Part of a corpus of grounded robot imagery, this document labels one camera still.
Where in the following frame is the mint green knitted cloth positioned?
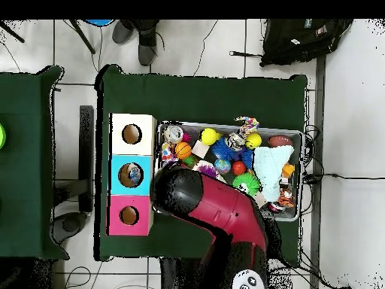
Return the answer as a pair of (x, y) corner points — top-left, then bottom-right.
(252, 144), (296, 203)

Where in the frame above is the wooden box with three holes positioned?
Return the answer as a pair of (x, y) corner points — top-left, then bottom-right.
(108, 113), (158, 237)

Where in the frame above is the clear mesh bin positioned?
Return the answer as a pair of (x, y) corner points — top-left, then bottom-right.
(153, 120), (305, 223)

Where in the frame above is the small orange basketball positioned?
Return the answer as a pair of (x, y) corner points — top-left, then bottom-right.
(174, 141), (193, 160)

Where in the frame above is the purple spiky ball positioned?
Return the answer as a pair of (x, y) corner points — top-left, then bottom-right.
(196, 161), (220, 179)

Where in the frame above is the dark green table cloth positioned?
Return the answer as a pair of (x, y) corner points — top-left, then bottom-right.
(0, 65), (66, 261)
(95, 64), (309, 263)

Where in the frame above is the small brown football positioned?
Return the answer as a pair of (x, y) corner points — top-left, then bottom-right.
(268, 135), (295, 148)

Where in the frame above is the orange plastic building block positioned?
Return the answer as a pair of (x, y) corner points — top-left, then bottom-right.
(281, 163), (296, 180)

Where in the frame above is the black backpack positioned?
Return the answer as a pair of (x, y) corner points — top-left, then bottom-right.
(259, 19), (355, 67)

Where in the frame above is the blue round object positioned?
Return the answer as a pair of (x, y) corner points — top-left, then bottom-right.
(83, 19), (115, 28)

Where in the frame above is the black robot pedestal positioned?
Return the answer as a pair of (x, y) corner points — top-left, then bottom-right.
(157, 257), (208, 289)

